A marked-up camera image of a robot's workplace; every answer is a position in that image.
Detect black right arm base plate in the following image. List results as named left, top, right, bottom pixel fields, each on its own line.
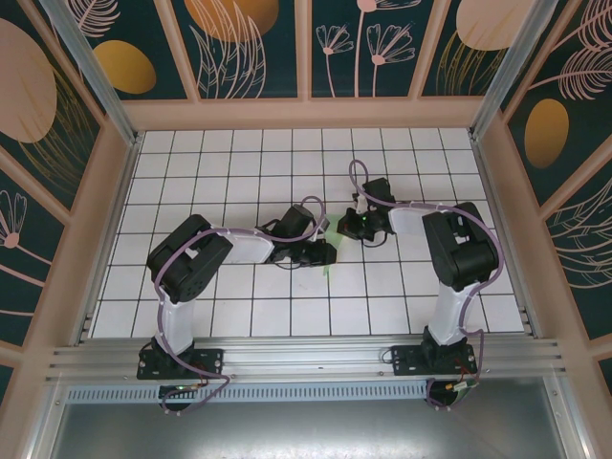
left=390, top=343, right=477, bottom=378

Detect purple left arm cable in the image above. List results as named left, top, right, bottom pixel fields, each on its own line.
left=153, top=195, right=329, bottom=418

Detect grey metal base sheet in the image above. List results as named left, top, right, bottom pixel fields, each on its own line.
left=47, top=400, right=580, bottom=459

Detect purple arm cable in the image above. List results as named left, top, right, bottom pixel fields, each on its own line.
left=153, top=195, right=329, bottom=418
left=348, top=160, right=506, bottom=413

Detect slotted grey cable duct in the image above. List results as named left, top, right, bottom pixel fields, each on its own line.
left=64, top=384, right=431, bottom=404

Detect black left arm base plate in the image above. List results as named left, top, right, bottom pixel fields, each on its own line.
left=137, top=347, right=226, bottom=382

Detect light green paper sheet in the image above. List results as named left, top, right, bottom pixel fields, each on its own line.
left=318, top=228, right=346, bottom=279

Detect long aluminium base rail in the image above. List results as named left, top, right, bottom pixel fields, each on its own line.
left=45, top=337, right=568, bottom=384

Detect aluminium corner post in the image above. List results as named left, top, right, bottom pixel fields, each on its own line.
left=38, top=0, right=144, bottom=147
left=468, top=0, right=550, bottom=141

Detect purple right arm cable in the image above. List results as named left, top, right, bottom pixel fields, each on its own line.
left=348, top=160, right=506, bottom=413

